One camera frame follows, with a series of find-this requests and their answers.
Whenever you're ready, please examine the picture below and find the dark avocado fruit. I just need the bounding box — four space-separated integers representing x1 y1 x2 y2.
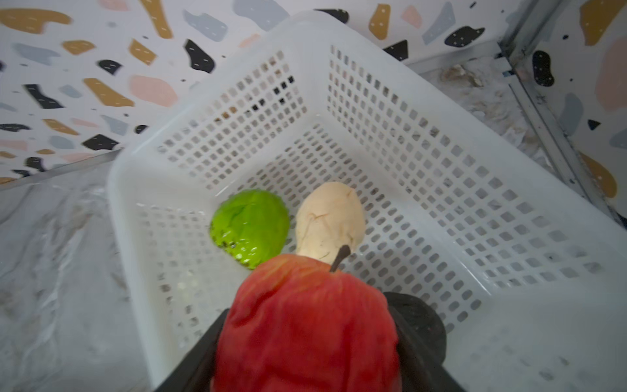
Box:
384 292 447 364

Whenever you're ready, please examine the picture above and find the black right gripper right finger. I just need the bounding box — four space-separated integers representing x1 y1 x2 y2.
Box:
389 305 464 392

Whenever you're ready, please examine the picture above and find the beige pear fruit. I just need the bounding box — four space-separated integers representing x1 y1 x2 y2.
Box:
296 181 366 265

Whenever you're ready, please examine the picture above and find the red apple fruit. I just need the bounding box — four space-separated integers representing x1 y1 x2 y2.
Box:
212 254 402 391

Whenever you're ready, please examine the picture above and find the white plastic mesh basket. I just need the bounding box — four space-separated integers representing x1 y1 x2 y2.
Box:
108 11 626 391

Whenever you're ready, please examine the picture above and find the bright green round fruit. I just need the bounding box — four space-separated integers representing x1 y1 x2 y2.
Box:
209 189 290 270

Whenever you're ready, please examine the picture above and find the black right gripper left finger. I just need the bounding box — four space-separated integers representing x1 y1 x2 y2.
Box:
155 309 229 392

